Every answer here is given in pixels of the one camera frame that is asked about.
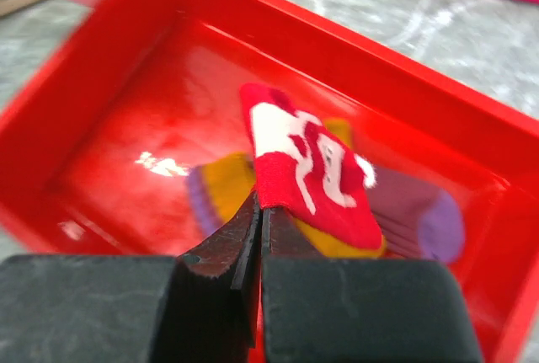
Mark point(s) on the purple maroon sock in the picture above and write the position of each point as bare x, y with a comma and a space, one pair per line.
217, 190
418, 219

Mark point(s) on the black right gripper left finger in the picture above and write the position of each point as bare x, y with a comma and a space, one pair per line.
198, 307

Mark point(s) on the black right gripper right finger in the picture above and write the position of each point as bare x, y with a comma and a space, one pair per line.
321, 309

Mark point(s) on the red plastic tray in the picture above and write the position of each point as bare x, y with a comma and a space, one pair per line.
96, 149

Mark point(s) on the red cat pattern sock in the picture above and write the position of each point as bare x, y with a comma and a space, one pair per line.
302, 166

